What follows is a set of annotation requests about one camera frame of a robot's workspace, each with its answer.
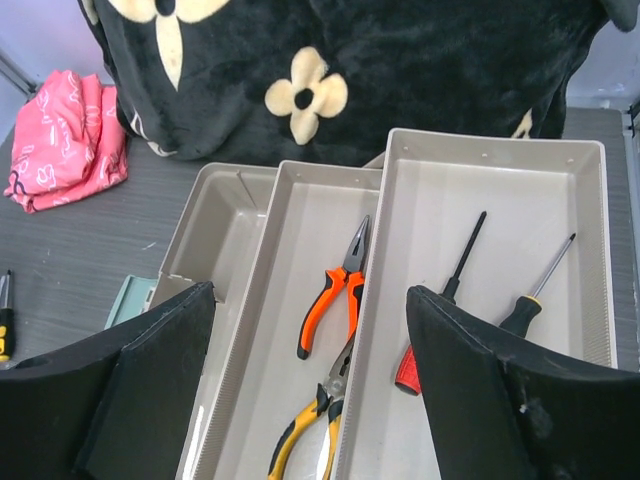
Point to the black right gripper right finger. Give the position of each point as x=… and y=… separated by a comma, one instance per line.
x=502, y=407

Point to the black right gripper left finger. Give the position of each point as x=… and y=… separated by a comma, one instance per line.
x=115, y=405

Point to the red handled screwdriver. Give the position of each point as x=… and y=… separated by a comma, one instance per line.
x=406, y=377

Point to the long black yellow screwdriver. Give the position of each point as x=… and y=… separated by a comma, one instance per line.
x=528, y=306

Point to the beige plastic tool box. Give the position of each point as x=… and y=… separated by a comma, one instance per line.
x=265, y=236

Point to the pink printed plastic bag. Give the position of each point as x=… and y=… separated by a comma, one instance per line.
x=68, y=144

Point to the black floral plush blanket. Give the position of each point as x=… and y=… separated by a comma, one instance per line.
x=260, y=82

